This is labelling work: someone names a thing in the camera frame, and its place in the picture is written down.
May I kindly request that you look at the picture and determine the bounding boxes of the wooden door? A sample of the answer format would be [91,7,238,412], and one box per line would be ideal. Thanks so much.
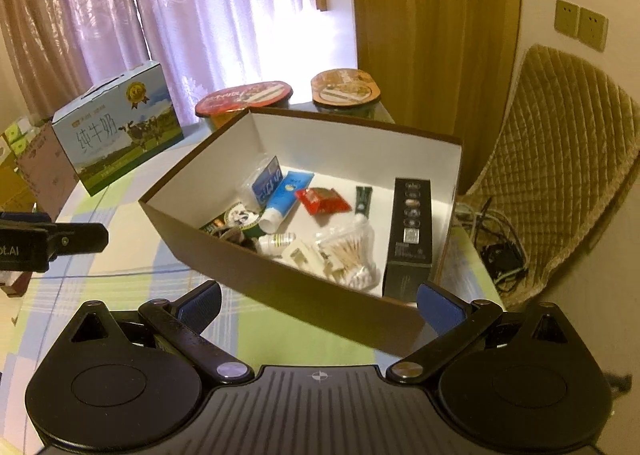
[354,0,521,192]

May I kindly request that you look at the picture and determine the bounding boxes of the blue hand cream tube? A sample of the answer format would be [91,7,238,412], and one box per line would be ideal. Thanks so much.
[258,170,314,234]

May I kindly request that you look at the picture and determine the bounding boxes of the wall power socket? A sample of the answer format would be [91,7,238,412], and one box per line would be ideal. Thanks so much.
[553,0,608,52]

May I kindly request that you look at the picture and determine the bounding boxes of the white pill bottle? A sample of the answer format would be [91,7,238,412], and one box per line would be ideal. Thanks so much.
[254,232,296,257]

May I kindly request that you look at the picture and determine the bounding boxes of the cotton swab bag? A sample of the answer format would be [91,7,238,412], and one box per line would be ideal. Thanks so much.
[314,218,378,290]

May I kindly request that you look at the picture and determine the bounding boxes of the brown cardboard storage box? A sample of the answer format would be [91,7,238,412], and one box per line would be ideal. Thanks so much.
[138,105,464,359]

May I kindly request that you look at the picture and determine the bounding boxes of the orange lid noodle bowl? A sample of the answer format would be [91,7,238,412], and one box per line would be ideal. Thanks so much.
[310,68,382,118]

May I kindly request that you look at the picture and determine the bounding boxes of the black product box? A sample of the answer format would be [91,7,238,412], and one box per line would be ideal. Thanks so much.
[383,178,433,302]

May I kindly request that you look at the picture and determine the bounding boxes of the red snack packet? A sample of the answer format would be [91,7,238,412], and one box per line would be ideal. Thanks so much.
[295,188,352,216]

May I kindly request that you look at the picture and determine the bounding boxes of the red lid noodle bowl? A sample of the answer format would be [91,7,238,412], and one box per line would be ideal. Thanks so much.
[194,80,293,129]

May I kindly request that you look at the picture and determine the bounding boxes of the brown cardboard boxes pile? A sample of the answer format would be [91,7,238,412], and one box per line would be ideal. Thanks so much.
[0,117,78,220]

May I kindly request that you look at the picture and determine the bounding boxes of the black cables on floor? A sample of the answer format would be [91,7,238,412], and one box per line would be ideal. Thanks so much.
[454,196,528,294]

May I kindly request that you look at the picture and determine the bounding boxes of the blue tissue packet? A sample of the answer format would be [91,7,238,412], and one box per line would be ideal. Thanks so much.
[236,155,283,212]

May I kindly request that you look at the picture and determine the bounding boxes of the white hair claw clip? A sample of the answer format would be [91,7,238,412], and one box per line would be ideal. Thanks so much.
[281,239,331,279]

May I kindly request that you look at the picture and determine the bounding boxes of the dark green small tube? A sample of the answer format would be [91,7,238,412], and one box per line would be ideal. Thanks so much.
[355,186,373,219]

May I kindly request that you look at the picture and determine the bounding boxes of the quilted chair cushion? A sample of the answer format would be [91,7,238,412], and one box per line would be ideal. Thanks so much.
[460,45,639,308]

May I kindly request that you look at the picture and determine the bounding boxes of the lilac sheer curtain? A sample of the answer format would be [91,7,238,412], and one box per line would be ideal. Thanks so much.
[1,0,357,124]

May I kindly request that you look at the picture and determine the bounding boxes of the green milk carton box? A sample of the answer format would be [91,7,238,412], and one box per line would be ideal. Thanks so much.
[52,61,183,196]

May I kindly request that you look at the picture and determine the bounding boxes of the dark hair scrunchie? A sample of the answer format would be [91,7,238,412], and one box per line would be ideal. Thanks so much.
[218,227,245,245]

